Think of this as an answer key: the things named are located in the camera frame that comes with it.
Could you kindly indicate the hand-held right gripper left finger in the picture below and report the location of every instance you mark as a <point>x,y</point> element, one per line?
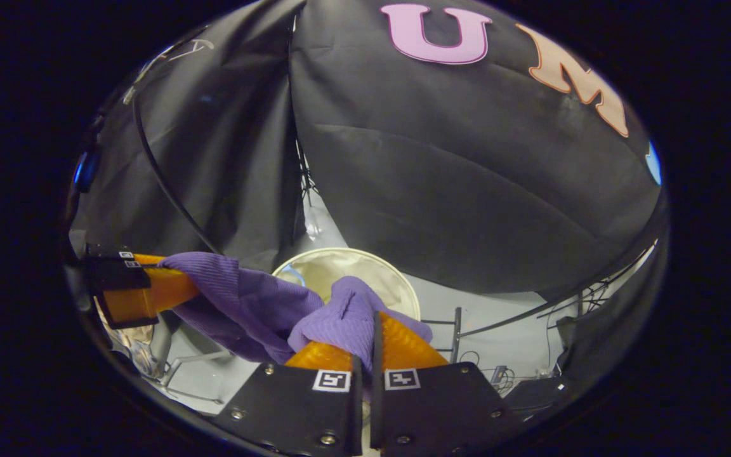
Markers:
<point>296,406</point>

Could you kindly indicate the shiny crumpled sheet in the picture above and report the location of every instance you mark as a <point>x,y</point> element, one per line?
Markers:
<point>127,346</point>

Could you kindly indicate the black tripod stand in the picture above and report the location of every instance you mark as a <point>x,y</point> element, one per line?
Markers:
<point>305,184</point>

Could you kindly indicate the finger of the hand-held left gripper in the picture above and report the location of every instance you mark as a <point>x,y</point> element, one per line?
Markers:
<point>118,276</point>
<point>108,252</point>

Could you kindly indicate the black flat box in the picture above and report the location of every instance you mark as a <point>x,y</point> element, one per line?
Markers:
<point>533,393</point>

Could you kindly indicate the purple shirt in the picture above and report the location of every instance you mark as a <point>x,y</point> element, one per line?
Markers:
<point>245,304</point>

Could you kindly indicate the black backdrop cloth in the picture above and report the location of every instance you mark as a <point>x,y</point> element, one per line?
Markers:
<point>435,158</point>

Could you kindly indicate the small grey device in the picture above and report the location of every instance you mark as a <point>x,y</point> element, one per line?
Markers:
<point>499,374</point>

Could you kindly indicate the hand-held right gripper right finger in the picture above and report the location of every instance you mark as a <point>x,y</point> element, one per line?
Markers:
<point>377,381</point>

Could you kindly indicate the grey metal frame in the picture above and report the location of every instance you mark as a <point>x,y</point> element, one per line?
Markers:
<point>162,343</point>

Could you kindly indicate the cream laundry hamper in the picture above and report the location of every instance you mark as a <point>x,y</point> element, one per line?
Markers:
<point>340,263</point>

